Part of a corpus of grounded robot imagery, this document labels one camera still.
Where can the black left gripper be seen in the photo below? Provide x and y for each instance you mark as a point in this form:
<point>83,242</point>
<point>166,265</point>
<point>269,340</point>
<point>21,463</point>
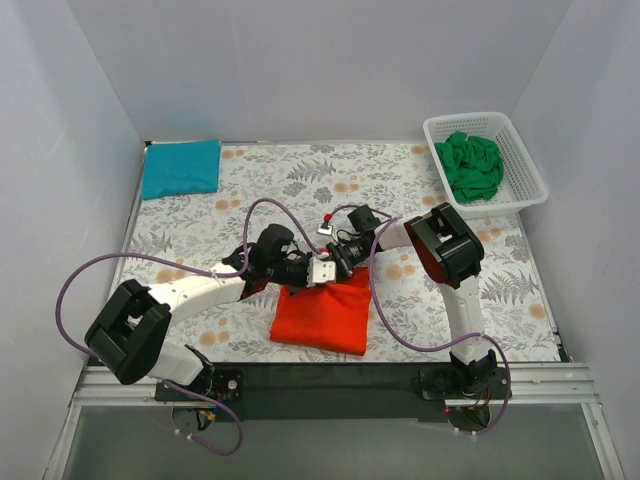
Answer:
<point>304,273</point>

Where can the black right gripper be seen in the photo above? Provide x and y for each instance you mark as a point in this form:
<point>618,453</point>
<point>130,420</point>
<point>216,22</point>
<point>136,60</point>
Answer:
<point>338,254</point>

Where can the orange t shirt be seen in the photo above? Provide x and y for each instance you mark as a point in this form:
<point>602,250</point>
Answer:
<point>332,317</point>

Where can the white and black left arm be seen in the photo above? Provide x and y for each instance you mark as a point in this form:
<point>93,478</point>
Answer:
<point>129,335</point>

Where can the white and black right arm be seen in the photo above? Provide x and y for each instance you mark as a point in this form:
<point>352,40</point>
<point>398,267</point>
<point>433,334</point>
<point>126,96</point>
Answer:
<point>451,255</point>

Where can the folded teal t shirt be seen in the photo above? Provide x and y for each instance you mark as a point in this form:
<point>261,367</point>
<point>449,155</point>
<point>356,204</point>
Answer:
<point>181,169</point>

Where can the crumpled green t shirt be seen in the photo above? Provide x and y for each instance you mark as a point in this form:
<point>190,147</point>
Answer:
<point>473,166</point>

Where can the white plastic basket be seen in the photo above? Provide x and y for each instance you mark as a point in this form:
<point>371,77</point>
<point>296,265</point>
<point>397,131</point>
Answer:
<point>522,185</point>

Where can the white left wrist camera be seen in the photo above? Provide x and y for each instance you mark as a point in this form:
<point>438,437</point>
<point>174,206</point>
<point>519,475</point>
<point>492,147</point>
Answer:
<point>320,272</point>

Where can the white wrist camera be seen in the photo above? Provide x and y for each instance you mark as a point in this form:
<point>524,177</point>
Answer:
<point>326,228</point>
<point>320,272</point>

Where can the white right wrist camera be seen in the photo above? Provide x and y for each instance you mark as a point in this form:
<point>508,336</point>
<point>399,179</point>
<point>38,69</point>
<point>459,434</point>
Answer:
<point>326,228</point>

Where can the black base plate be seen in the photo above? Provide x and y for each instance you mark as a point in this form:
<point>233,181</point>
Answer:
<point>320,391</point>

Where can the aluminium frame rail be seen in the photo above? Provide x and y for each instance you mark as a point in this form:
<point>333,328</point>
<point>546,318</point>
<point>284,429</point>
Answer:
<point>533,383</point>

